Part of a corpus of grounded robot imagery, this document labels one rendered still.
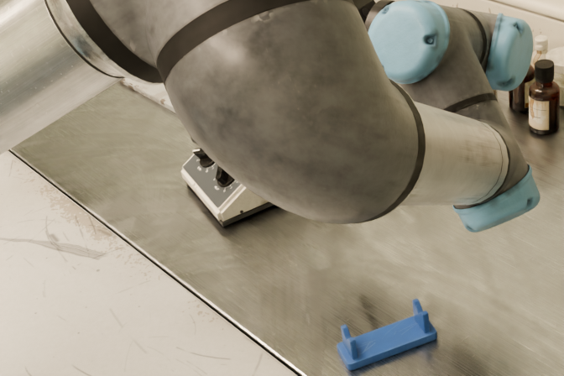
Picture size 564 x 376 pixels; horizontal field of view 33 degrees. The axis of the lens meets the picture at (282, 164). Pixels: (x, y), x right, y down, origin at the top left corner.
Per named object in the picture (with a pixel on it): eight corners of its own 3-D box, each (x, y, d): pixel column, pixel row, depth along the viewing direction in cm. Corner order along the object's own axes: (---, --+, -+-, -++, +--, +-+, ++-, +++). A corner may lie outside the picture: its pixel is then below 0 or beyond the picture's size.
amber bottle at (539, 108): (547, 117, 129) (547, 53, 124) (565, 128, 126) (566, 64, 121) (523, 126, 128) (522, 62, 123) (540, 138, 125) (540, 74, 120)
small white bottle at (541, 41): (530, 80, 138) (530, 33, 134) (550, 78, 138) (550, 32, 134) (531, 89, 136) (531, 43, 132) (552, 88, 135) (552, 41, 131)
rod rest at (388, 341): (348, 372, 96) (345, 347, 94) (336, 350, 99) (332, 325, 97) (438, 339, 98) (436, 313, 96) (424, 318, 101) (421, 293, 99)
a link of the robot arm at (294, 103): (394, 186, 44) (573, 193, 88) (305, -20, 46) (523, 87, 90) (195, 282, 48) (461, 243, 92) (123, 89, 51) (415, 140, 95)
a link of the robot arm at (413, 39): (466, 91, 82) (515, 92, 91) (414, -22, 85) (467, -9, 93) (394, 132, 87) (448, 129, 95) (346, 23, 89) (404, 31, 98)
